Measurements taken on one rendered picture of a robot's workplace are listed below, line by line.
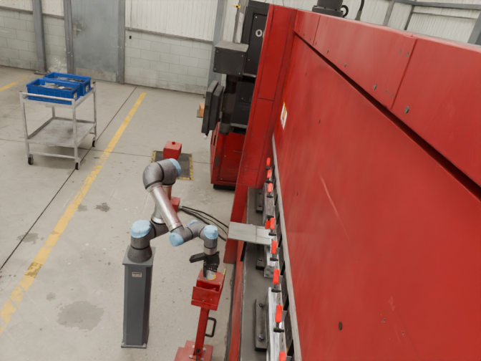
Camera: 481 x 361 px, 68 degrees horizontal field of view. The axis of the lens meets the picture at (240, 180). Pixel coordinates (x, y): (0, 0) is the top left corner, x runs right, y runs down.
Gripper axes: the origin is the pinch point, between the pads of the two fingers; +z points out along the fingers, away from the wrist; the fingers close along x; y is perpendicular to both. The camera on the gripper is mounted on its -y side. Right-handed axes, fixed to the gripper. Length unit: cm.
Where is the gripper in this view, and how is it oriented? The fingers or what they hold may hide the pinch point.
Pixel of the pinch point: (205, 278)
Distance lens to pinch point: 215.0
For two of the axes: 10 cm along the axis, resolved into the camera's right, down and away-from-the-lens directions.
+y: 9.9, 1.3, -1.0
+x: 1.4, -4.3, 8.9
